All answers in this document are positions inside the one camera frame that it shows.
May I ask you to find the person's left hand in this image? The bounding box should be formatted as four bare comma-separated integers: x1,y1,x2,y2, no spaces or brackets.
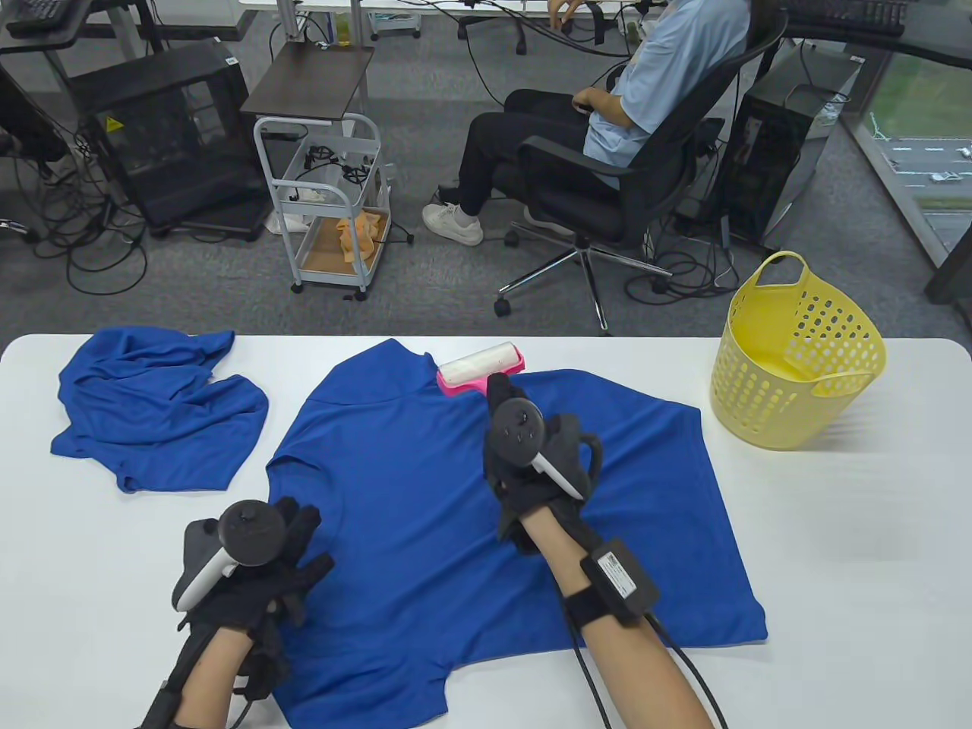
178,497,335,642

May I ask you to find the person's right hand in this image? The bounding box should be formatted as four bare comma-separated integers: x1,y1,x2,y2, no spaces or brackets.
484,372,584,544

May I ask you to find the blue t-shirt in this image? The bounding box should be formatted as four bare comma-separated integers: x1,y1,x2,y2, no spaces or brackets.
51,327,270,493
266,338,768,729

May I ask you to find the pink lint roller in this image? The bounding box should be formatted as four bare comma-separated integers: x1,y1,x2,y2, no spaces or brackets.
437,342,527,398

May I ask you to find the person's left forearm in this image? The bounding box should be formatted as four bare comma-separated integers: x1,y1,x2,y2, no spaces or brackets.
173,629,255,729

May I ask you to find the person's right forearm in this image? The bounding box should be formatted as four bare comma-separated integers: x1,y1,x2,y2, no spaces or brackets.
522,507,716,729

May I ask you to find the dark grey right hand controller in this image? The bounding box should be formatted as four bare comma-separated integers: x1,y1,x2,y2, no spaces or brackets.
490,401,604,502

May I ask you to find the dark grey hand controller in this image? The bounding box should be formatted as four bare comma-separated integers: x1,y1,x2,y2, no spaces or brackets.
490,401,604,502
172,499,287,612

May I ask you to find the dark grey left hand controller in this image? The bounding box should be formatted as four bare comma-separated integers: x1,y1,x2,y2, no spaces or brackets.
172,499,287,612

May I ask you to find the yellow perforated plastic basket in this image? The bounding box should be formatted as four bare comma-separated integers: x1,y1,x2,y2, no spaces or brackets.
710,251,888,450

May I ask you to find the black mesh office chair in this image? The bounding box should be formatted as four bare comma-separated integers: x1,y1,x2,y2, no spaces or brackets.
494,11,791,337

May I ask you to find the orange cloth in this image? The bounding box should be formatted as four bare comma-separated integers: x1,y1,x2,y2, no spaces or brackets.
336,213,384,265

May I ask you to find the white rolling cart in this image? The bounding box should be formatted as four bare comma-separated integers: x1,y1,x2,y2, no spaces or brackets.
253,114,396,301

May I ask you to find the black computer tower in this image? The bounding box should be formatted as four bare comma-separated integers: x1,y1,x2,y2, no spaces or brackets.
721,46,865,248

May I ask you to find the brown side table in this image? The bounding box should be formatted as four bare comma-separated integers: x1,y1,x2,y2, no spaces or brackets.
241,43,376,126

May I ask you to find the small white storage cart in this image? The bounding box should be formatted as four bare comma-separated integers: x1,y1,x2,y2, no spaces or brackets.
370,9,422,40

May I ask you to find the white desk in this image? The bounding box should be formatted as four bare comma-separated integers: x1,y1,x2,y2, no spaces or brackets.
241,0,661,43

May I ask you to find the black open computer case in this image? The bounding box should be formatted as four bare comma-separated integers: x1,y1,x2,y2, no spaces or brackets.
68,39,274,240

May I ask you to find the black keyboard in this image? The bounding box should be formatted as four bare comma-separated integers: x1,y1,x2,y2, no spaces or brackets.
6,0,90,37
782,0,908,37

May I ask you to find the black desk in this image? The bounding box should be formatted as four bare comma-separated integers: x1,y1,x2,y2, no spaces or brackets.
782,0,972,73
0,0,255,58

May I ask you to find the black right wrist camera strap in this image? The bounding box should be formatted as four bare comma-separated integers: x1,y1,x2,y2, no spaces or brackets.
562,538,661,627

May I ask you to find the black wrist camera strap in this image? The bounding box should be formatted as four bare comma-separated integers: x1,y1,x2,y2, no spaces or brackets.
140,680,183,729
562,538,661,627

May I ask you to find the black left wrist camera strap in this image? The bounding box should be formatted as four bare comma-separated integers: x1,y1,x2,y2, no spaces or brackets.
140,680,183,729

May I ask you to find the black right glove cable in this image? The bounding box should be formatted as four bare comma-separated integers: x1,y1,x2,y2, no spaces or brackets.
562,592,730,729

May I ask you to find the tangle of black cables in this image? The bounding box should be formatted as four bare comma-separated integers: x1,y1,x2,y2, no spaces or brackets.
0,121,149,297
626,224,741,298

